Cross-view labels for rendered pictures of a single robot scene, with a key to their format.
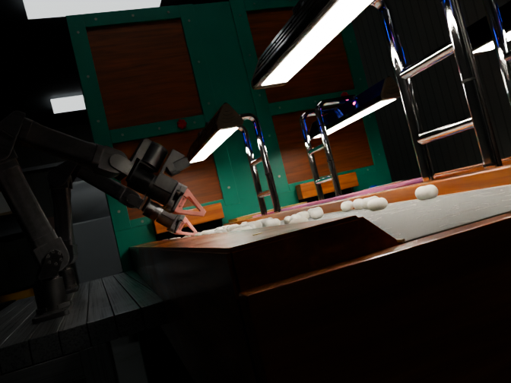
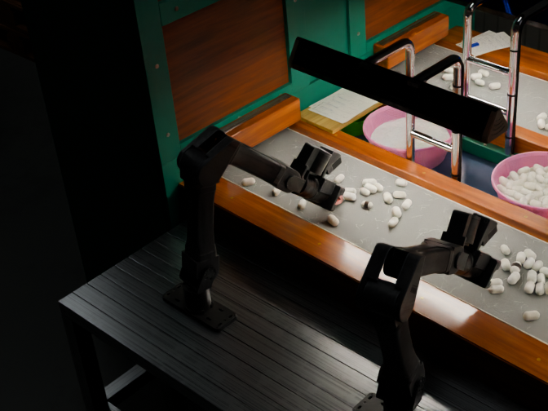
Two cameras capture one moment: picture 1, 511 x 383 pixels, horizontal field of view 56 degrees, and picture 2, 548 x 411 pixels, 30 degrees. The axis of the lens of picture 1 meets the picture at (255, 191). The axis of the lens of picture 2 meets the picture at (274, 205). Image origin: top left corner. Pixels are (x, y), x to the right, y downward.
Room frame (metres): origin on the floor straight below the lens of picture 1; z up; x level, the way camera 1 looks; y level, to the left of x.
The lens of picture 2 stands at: (-0.20, 1.27, 2.25)
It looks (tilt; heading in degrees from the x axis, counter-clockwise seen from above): 35 degrees down; 336
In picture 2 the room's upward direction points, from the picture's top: 6 degrees counter-clockwise
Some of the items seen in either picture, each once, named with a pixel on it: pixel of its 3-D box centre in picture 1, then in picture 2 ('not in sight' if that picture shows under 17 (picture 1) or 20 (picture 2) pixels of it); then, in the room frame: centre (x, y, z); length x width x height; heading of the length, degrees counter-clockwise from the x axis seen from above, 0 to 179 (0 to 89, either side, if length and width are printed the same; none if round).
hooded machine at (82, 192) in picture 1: (101, 246); not in sight; (5.72, 1.94, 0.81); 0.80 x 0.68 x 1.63; 23
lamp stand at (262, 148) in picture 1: (241, 182); (413, 134); (1.69, 0.04, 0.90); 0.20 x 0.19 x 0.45; 18
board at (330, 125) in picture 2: (267, 212); (352, 101); (2.12, -0.03, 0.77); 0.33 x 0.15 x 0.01; 108
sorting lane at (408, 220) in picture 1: (249, 234); (521, 281); (1.23, 0.04, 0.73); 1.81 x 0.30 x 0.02; 18
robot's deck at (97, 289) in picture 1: (153, 283); (363, 311); (1.42, 0.36, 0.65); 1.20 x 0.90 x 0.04; 20
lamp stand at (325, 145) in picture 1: (340, 159); (506, 75); (1.81, -0.34, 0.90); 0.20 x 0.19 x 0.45; 18
